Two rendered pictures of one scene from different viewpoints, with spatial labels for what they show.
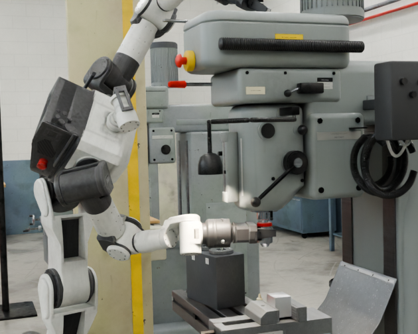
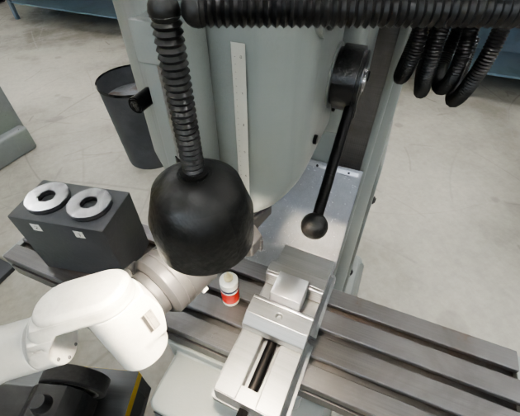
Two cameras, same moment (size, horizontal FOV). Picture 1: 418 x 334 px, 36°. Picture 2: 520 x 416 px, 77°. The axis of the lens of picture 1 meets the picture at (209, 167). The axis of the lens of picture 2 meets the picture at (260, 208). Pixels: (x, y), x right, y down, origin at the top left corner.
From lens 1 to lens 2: 1.71 m
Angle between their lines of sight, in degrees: 60
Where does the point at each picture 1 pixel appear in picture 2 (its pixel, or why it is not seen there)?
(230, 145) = (196, 77)
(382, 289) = (340, 184)
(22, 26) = not seen: outside the picture
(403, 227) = (384, 112)
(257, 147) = (305, 71)
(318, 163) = not seen: hidden behind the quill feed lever
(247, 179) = (267, 169)
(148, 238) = not seen: outside the picture
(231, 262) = (121, 216)
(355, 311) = (302, 210)
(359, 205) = not seen: hidden behind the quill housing
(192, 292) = (59, 262)
